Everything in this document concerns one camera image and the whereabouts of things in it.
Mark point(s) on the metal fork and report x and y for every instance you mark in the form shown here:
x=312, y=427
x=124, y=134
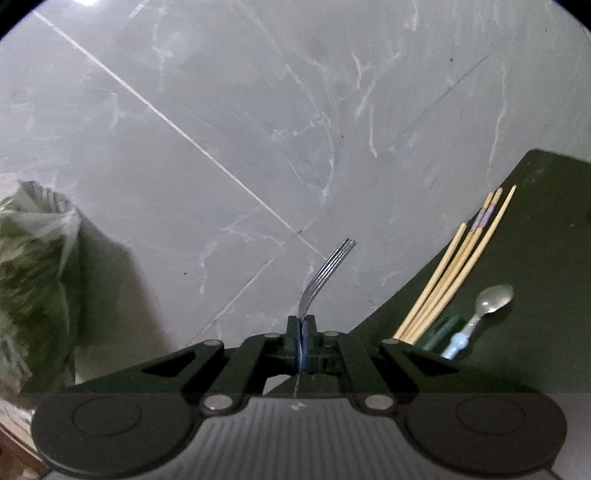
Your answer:
x=323, y=275

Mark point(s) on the plain wooden chopstick long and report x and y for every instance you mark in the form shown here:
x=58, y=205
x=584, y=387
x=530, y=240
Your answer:
x=467, y=266

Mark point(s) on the metal spoon blue handle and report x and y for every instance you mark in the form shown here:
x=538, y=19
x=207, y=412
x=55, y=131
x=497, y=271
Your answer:
x=488, y=301

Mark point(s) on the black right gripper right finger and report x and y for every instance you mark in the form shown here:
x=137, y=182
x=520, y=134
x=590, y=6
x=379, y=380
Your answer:
x=337, y=364

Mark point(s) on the dark green handled scissors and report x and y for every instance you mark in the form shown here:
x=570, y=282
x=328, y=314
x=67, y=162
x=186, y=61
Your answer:
x=440, y=332

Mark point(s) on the clear bag of greens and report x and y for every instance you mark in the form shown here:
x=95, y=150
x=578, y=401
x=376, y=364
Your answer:
x=40, y=286

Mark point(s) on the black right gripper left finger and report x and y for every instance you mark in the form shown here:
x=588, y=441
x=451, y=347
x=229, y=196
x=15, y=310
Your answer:
x=183, y=380

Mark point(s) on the wooden chopstick purple band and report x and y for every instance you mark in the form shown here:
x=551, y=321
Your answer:
x=472, y=243
x=468, y=234

